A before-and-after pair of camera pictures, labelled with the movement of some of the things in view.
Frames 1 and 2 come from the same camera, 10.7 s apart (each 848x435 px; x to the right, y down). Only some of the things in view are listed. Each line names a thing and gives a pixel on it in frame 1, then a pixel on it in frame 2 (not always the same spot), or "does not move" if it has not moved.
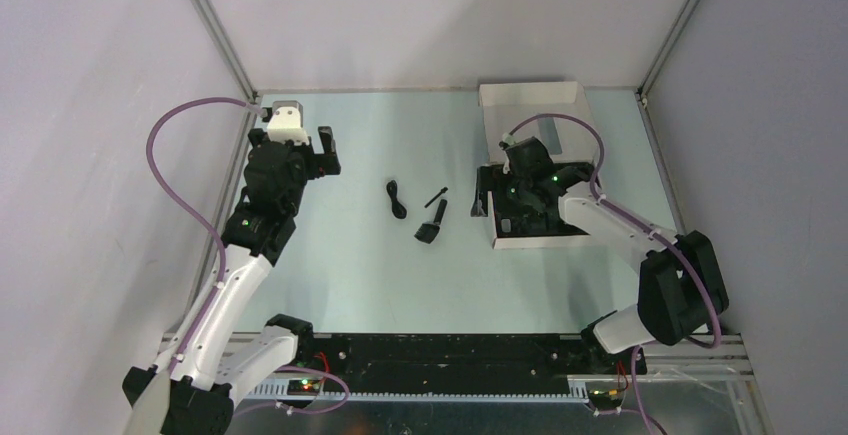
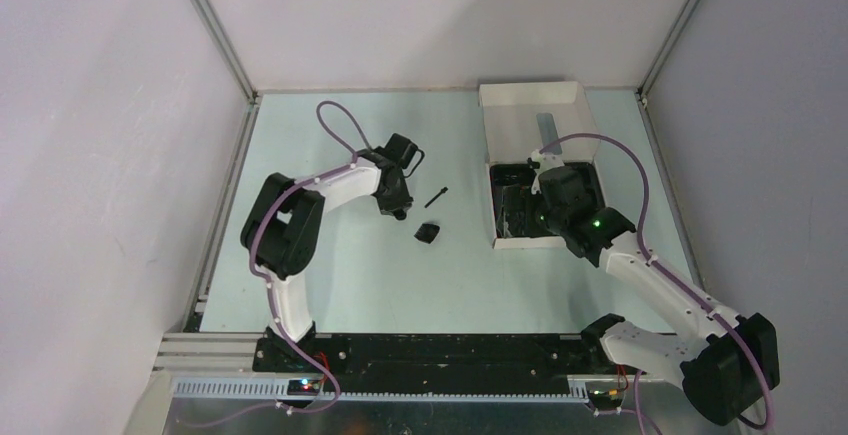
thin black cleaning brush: (443, 190) does not move
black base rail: (440, 363) does not move
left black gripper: (325, 164) → (381, 204)
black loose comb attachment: (426, 232) does not move
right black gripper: (511, 173) → (541, 194)
